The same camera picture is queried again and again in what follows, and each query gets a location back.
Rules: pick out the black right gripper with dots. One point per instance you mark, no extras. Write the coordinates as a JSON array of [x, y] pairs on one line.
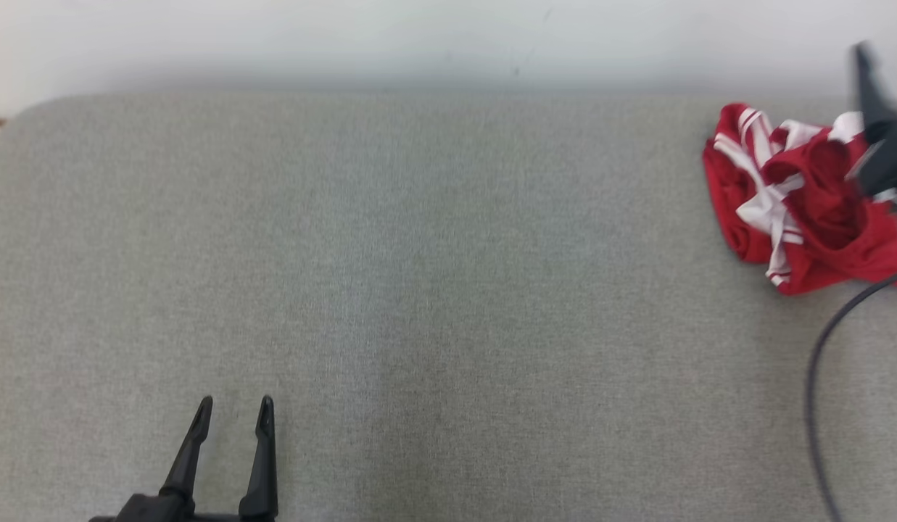
[[894, 159]]

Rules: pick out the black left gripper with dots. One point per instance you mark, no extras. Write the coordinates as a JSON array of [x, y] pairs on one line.
[[158, 511]]

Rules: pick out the red basketball jersey white trim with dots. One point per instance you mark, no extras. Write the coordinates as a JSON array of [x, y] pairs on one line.
[[825, 210]]

